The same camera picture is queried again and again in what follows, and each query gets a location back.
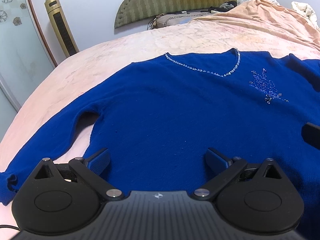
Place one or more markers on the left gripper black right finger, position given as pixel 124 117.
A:
pixel 255 198

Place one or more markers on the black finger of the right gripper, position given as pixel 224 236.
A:
pixel 311 135

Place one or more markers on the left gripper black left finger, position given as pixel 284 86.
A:
pixel 61 198

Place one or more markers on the blue knit sweater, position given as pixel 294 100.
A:
pixel 155 120

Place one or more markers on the black clothes on pillow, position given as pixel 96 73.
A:
pixel 225 7

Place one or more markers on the cream fluffy blanket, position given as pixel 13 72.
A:
pixel 305 10

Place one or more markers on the orange blanket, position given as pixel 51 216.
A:
pixel 268 17

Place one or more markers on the frosted glass floral door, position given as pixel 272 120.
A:
pixel 24 61

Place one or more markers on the pink bed sheet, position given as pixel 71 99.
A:
pixel 82 72

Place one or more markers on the gold tower fan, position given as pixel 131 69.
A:
pixel 61 28

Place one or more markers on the beige patterned pillow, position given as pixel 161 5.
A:
pixel 166 20

